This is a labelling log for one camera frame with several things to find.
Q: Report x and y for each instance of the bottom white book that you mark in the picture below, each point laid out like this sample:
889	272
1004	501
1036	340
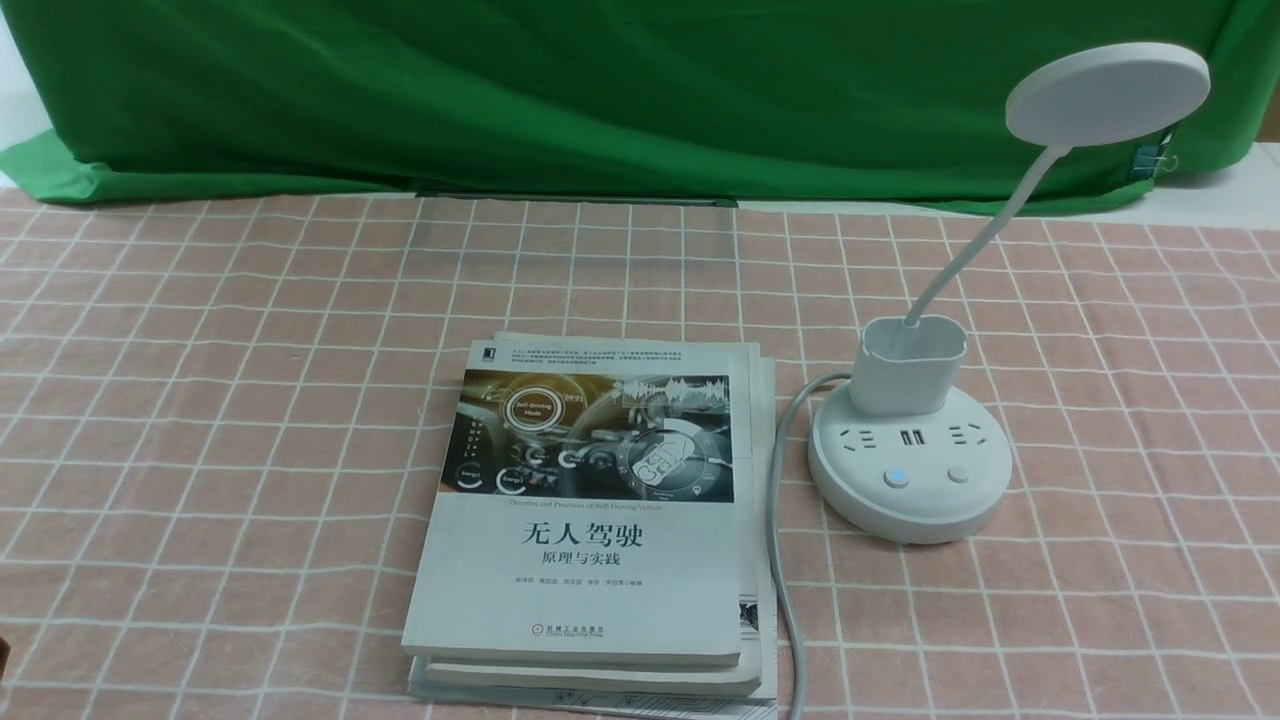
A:
768	600

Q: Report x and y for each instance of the pink checkered tablecloth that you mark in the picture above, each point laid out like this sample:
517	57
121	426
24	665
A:
223	423

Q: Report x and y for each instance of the top white driving book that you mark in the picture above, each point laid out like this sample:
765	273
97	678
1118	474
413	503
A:
585	540

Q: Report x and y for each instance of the white desk lamp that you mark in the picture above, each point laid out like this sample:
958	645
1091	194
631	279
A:
896	448

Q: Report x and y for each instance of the middle white book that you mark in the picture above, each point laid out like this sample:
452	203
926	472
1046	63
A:
755	560

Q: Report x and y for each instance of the blue binder clip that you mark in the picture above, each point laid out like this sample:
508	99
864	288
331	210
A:
1151	161

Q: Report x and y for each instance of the green backdrop cloth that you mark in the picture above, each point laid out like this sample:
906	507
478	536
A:
899	101

